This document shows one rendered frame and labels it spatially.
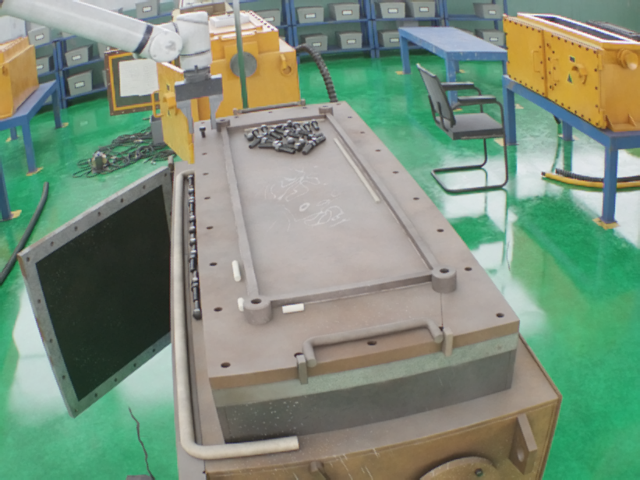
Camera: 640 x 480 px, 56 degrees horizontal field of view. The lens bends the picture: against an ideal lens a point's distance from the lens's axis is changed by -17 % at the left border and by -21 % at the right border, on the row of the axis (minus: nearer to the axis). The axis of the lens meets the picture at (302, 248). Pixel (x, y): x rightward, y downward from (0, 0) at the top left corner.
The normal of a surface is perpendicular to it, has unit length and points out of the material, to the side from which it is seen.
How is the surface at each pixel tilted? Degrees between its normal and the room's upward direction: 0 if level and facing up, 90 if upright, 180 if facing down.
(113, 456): 0
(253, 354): 0
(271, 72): 90
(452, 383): 90
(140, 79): 90
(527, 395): 0
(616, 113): 90
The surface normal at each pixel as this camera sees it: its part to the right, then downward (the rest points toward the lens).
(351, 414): 0.15, 0.43
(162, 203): 0.84, 0.17
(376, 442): -0.09, -0.89
